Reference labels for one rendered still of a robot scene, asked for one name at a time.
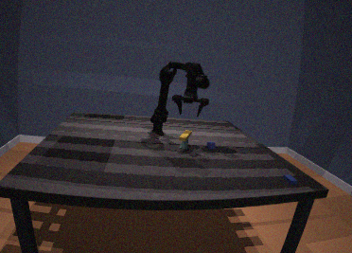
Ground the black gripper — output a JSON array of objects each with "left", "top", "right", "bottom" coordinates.
[{"left": 172, "top": 86, "right": 209, "bottom": 117}]

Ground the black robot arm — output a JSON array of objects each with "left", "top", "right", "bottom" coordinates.
[{"left": 150, "top": 62, "right": 209, "bottom": 134}]

